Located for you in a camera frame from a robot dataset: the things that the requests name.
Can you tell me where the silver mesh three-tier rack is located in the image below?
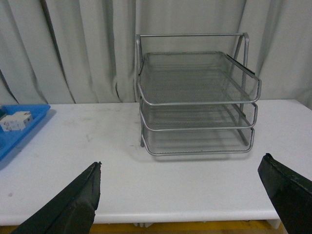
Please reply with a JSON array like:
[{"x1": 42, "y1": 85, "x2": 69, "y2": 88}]
[{"x1": 136, "y1": 33, "x2": 261, "y2": 156}]

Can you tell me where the blue plastic tray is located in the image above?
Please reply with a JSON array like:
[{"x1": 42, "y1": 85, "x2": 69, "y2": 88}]
[{"x1": 0, "y1": 104, "x2": 51, "y2": 160}]

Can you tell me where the white terminal block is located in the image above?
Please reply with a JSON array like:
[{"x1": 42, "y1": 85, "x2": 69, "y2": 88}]
[{"x1": 0, "y1": 111, "x2": 33, "y2": 132}]

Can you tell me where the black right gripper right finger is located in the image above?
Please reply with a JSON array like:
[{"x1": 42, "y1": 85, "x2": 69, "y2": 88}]
[{"x1": 257, "y1": 153, "x2": 312, "y2": 234}]

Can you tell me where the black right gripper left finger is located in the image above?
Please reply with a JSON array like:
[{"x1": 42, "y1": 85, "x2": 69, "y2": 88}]
[{"x1": 12, "y1": 162, "x2": 101, "y2": 234}]

